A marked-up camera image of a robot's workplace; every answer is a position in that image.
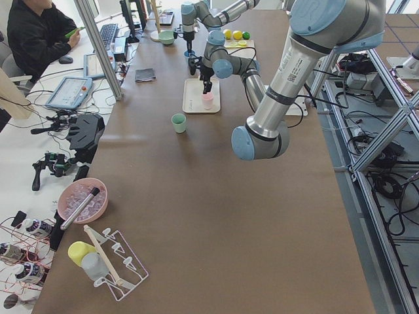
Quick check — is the wooden cup tree stand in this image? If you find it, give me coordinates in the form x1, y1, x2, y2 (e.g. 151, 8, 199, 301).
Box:
147, 0, 167, 42

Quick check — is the yellow plastic knife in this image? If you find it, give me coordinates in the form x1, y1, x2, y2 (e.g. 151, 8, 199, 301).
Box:
224, 45, 249, 49

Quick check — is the wooden cutting board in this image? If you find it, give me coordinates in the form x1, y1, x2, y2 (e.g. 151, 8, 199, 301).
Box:
224, 39, 255, 49

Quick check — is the whole yellow lemon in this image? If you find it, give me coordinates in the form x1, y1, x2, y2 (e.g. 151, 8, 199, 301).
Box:
232, 30, 243, 41
223, 29, 232, 40

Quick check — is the person in black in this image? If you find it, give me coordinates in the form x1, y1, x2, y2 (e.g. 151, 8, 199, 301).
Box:
7, 0, 81, 83

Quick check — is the aluminium frame post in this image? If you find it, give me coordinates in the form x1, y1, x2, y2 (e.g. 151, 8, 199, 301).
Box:
74, 0, 122, 101

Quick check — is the metal tube in bowl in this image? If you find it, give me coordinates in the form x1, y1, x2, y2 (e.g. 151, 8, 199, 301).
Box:
60, 187, 100, 231

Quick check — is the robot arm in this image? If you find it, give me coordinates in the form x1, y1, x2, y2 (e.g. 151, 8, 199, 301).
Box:
181, 0, 386, 160
179, 0, 259, 52

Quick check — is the green lime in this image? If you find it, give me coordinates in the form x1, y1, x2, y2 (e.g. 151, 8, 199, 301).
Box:
242, 31, 251, 40

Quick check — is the clear cup on rack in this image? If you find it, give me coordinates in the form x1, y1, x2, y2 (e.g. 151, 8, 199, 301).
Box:
81, 253, 109, 281

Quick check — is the green cup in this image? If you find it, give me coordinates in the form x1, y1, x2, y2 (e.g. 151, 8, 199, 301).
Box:
171, 113, 187, 133

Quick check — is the grey folded cloth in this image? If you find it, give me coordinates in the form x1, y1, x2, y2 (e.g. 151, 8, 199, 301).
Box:
135, 68, 156, 82

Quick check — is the yellow cup on rack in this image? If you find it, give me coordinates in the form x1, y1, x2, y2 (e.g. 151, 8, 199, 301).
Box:
67, 241, 96, 267

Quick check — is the white wire cup rack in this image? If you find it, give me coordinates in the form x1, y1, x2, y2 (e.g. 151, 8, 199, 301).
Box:
84, 224, 149, 302

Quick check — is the black keyboard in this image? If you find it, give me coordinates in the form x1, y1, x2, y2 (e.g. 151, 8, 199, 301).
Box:
100, 24, 118, 50

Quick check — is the pink bowl with ice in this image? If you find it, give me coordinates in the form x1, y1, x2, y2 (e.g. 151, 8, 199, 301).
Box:
58, 178, 109, 224

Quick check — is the cream rabbit tray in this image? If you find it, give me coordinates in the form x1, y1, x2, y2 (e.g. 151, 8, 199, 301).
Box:
182, 78, 221, 113

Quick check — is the green bowl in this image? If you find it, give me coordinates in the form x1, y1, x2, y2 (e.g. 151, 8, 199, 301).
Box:
158, 30, 175, 46

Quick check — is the pink cup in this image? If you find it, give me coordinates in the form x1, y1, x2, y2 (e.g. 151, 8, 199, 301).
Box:
201, 92, 213, 110

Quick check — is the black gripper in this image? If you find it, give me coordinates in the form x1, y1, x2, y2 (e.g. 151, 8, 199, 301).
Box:
173, 26, 198, 52
188, 56, 214, 95

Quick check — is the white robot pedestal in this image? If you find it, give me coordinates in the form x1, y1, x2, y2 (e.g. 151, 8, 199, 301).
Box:
286, 98, 308, 116

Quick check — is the blue teach pendant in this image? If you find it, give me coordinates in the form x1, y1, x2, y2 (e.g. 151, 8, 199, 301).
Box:
45, 77, 92, 110
83, 53, 105, 79

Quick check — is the blue cup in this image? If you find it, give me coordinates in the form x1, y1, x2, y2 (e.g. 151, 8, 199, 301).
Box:
184, 50, 196, 66

